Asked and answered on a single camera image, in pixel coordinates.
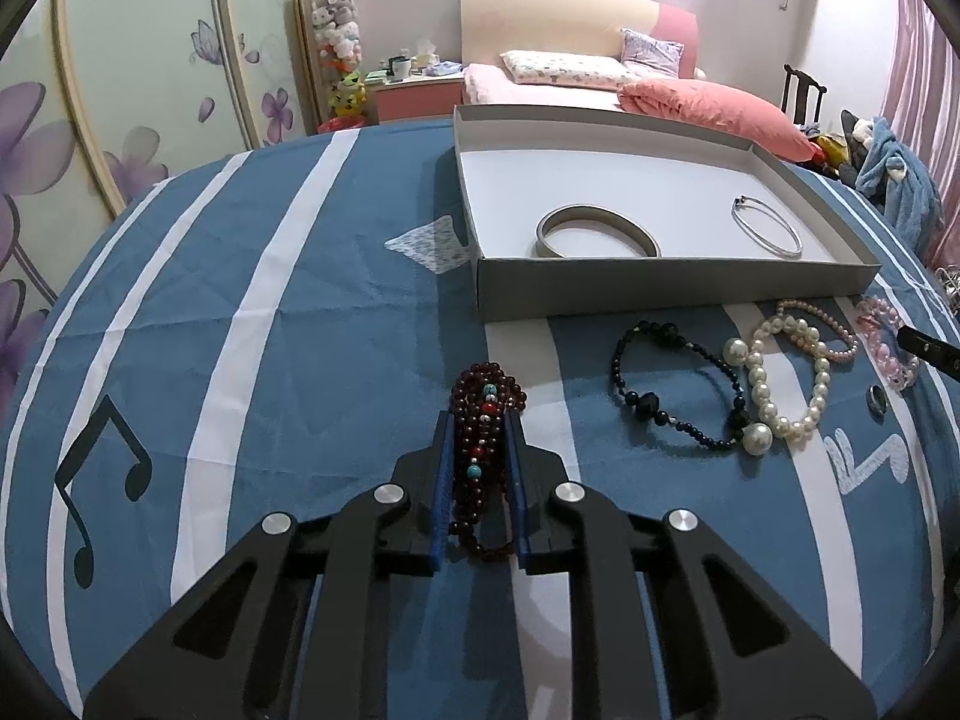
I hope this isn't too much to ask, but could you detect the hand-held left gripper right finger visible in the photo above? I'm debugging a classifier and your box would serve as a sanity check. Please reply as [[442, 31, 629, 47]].
[[504, 414, 877, 720]]

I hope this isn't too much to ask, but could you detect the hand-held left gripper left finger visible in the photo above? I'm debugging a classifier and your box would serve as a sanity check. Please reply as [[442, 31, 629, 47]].
[[82, 409, 455, 720]]

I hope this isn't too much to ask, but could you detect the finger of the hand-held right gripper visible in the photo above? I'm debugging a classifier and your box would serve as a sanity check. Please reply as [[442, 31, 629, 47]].
[[898, 324, 960, 383]]

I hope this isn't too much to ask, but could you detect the dark red bead bracelet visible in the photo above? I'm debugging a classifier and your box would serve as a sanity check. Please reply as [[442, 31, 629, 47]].
[[448, 361, 529, 562]]

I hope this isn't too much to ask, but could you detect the pink crystal bead bracelet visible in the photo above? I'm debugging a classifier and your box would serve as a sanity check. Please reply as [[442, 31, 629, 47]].
[[855, 296, 922, 391]]

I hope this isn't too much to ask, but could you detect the small pink pearl bracelet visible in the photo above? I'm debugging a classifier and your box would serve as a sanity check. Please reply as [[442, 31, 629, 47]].
[[775, 298, 860, 362]]

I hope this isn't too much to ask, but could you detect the white pearl bracelet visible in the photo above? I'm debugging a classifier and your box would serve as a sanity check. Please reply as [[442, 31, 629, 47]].
[[721, 313, 833, 457]]

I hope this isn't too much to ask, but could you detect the black bead bracelet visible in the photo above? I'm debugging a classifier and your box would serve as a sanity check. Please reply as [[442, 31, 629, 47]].
[[610, 320, 751, 455]]

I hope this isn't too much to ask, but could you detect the thin silver bangle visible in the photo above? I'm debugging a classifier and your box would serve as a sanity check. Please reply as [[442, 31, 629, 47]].
[[732, 196, 803, 261]]

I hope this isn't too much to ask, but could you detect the wide grey bangle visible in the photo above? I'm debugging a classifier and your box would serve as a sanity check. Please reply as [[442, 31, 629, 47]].
[[535, 205, 662, 261]]

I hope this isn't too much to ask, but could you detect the grey cardboard box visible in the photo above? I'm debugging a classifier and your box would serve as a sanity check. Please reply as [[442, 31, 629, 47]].
[[452, 103, 884, 325]]

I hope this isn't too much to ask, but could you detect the blue garment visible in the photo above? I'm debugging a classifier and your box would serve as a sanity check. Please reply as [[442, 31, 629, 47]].
[[855, 116, 944, 241]]

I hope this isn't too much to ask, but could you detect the blue striped bed sheet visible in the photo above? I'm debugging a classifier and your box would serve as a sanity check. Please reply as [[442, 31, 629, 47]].
[[0, 120, 960, 720]]

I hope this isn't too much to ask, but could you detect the pink curtain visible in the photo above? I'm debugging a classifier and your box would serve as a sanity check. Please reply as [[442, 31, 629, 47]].
[[877, 0, 960, 271]]

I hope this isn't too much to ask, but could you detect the dark wooden chair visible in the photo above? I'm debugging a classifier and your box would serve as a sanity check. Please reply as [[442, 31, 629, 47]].
[[780, 64, 827, 128]]

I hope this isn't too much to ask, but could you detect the folded pink quilt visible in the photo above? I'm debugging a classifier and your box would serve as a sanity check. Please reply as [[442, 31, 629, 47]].
[[616, 79, 818, 162]]

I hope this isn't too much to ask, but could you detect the pink nightstand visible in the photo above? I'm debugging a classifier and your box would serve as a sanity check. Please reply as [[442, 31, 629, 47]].
[[373, 75, 466, 125]]

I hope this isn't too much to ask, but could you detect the pink bed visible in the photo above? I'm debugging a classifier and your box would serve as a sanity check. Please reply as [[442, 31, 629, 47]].
[[459, 64, 631, 112]]

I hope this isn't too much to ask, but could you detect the purple patterned pillow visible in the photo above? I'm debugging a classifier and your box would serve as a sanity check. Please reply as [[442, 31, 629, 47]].
[[619, 28, 685, 80]]

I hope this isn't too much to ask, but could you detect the floral white pillow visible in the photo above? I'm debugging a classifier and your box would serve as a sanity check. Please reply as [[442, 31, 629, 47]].
[[500, 49, 638, 88]]

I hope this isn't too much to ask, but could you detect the plush toy tower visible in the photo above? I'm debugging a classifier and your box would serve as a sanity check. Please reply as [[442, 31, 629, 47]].
[[309, 0, 370, 121]]

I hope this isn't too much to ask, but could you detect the cream and pink headboard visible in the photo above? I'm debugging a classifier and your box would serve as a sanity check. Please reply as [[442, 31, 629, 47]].
[[459, 0, 700, 80]]

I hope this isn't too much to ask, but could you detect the flower print sliding wardrobe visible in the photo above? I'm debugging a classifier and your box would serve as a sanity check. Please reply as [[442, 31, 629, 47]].
[[0, 0, 316, 406]]

